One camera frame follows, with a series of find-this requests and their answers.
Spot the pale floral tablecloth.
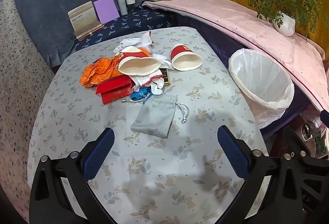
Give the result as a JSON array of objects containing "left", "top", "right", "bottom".
[{"left": 27, "top": 26, "right": 270, "bottom": 224}]

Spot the red gift box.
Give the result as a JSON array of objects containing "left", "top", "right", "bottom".
[{"left": 95, "top": 75, "right": 136, "bottom": 105}]

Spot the white lined waste bin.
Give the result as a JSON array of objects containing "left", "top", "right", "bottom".
[{"left": 228, "top": 48, "right": 295, "bottom": 130}]

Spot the grey drawstring pouch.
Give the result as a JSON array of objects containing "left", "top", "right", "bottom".
[{"left": 130, "top": 95, "right": 190, "bottom": 139}]

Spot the white tube bottle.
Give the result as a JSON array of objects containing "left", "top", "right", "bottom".
[{"left": 116, "top": 0, "right": 128, "bottom": 16}]

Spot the purple card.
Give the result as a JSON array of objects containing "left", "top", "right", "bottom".
[{"left": 93, "top": 0, "right": 120, "bottom": 24}]

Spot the beige desk calendar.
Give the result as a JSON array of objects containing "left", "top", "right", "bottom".
[{"left": 68, "top": 1, "right": 105, "bottom": 40}]

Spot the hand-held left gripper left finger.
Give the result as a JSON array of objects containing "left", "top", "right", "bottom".
[{"left": 29, "top": 127, "right": 116, "bottom": 224}]

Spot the blue wrapper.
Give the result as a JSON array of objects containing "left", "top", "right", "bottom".
[{"left": 130, "top": 86, "right": 153, "bottom": 101}]

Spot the squashed red white paper cup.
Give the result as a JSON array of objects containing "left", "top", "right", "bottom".
[{"left": 117, "top": 50, "right": 165, "bottom": 77}]

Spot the red paper cup gold label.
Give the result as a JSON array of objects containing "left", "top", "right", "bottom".
[{"left": 171, "top": 44, "right": 204, "bottom": 72}]

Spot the white plant pot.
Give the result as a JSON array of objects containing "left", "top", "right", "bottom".
[{"left": 272, "top": 11, "right": 297, "bottom": 37}]

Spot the navy floral cloth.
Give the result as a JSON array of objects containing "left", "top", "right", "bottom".
[{"left": 74, "top": 5, "right": 176, "bottom": 52}]

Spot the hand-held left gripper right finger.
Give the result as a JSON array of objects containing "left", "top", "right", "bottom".
[{"left": 217, "top": 125, "right": 305, "bottom": 224}]

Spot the pink cloth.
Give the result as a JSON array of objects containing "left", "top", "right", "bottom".
[{"left": 142, "top": 0, "right": 329, "bottom": 112}]

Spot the black gold cigarette box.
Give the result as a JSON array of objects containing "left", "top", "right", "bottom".
[{"left": 159, "top": 67, "right": 172, "bottom": 87}]

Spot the dark purple cloth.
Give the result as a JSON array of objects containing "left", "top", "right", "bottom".
[{"left": 173, "top": 14, "right": 310, "bottom": 122}]

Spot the orange plastic bag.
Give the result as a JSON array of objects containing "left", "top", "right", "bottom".
[{"left": 79, "top": 56, "right": 124, "bottom": 88}]

